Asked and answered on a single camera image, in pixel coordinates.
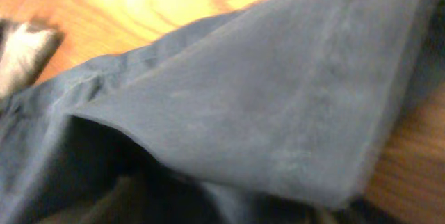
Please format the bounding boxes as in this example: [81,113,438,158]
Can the navy blue shorts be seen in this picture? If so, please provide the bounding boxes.
[1,0,444,223]

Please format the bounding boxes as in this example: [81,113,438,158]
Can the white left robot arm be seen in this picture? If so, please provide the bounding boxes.
[1,18,64,99]

